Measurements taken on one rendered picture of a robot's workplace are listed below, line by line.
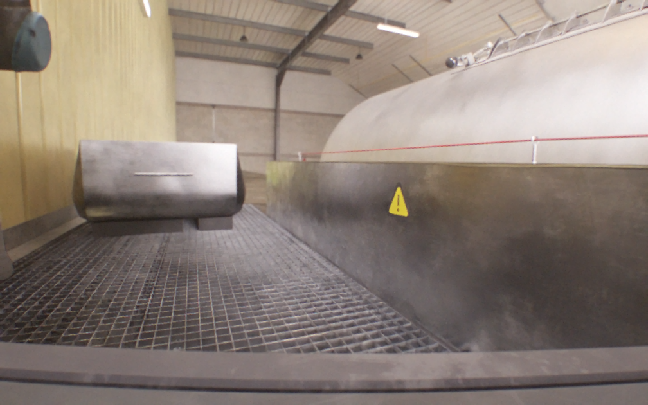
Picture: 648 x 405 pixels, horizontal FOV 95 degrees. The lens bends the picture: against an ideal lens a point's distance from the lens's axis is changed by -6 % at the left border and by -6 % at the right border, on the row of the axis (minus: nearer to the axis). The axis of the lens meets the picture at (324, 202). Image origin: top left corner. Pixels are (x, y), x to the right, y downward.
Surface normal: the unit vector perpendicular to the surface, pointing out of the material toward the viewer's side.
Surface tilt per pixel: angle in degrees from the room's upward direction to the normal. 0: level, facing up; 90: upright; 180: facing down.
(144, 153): 89
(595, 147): 72
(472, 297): 90
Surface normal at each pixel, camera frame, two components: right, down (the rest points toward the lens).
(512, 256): -0.92, 0.03
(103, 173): 0.44, 0.12
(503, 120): -0.83, -0.40
